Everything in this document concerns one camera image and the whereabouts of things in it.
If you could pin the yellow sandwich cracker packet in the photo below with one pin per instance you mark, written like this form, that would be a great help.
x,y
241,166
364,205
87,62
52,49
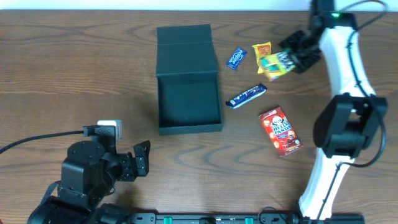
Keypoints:
x,y
261,50

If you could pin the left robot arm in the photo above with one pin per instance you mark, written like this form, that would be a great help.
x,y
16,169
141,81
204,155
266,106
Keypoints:
x,y
89,174

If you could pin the red Hello Panda box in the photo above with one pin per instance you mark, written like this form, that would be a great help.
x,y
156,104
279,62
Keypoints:
x,y
280,131

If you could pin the dark blue Oreo packet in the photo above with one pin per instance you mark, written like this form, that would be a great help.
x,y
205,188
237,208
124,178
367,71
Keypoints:
x,y
246,96

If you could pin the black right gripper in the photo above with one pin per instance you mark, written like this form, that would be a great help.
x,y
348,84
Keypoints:
x,y
305,50

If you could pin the black gift box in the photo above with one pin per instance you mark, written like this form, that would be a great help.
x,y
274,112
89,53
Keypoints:
x,y
187,78

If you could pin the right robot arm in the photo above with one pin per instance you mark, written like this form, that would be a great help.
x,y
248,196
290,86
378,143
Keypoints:
x,y
350,131

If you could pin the blue Eclipse mint tin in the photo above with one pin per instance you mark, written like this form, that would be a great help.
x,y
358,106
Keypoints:
x,y
236,58

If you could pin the green Pretz snack box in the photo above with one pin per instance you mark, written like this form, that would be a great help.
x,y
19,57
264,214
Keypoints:
x,y
276,65

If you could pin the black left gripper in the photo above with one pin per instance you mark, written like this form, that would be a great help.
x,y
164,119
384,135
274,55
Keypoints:
x,y
134,165

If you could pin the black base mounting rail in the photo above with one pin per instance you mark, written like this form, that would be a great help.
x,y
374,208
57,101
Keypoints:
x,y
264,218

